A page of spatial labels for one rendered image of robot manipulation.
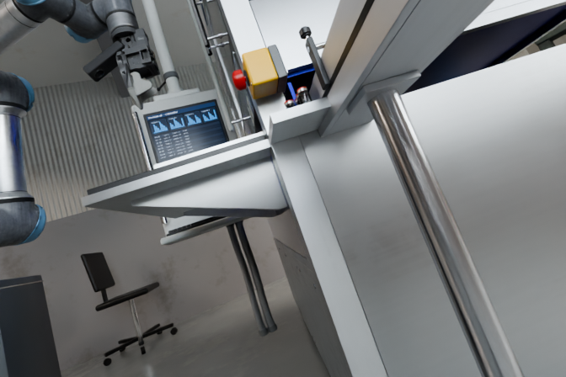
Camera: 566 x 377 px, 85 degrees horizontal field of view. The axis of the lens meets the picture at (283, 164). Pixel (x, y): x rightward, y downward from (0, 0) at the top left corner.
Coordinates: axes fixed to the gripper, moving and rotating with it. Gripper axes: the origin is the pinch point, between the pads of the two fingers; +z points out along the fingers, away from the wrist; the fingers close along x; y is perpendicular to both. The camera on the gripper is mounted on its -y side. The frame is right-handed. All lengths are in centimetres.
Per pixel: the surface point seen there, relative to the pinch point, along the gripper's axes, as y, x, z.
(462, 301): 43, -34, 58
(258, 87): 28.0, -20.3, 13.8
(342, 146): 42, -12, 29
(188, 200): 6.0, -2.5, 27.9
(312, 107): 35.0, -26.0, 22.9
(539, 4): 104, -12, 10
